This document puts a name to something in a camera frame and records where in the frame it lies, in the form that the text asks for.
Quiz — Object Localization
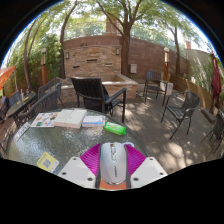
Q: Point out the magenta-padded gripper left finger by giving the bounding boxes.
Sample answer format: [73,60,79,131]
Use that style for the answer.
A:
[57,143,102,189]

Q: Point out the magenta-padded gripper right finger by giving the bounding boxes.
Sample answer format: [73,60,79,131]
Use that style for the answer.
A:
[124,143,169,189]

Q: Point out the white computer mouse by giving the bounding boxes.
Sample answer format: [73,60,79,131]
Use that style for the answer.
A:
[99,141,128,186]

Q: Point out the yellow duck mouse pad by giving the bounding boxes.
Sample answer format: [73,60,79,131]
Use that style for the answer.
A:
[98,141,136,192]

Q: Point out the green tissue pack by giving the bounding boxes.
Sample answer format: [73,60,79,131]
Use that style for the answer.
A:
[103,121,128,136]

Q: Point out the small white booklet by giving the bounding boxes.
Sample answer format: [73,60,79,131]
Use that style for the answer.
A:
[81,114,107,129]

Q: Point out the yellow square card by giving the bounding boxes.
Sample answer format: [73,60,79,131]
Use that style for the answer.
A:
[36,151,60,174]

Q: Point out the open white book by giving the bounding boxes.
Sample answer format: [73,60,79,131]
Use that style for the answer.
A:
[53,108,88,130]

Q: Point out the black slatted armchair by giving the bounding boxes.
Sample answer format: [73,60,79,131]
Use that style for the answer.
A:
[70,76,128,124]

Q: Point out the dark wicker chair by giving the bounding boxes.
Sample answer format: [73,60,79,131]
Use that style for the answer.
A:
[16,88,60,129]
[37,78,66,109]

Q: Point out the white printed card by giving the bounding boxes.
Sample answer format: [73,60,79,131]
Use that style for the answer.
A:
[13,121,32,143]

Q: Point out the dark slatted chair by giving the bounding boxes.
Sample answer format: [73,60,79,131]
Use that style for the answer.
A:
[143,70,173,104]

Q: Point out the dark outdoor table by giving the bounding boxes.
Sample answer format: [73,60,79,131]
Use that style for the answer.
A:
[5,92,38,128]

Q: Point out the blue chair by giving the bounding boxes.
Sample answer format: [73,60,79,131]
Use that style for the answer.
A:
[7,91,22,108]

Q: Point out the large tree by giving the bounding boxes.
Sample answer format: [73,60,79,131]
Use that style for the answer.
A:
[96,0,148,78]

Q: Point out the folded red parasol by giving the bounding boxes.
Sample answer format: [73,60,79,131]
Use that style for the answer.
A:
[210,51,223,111]

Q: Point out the orange parasol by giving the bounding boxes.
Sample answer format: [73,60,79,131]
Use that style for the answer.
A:
[0,65,16,91]

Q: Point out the grey wall box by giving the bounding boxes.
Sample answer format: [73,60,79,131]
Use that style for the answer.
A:
[129,63,138,75]

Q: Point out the wooden lamp post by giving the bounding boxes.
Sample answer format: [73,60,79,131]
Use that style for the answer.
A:
[40,47,48,86]
[163,46,171,82]

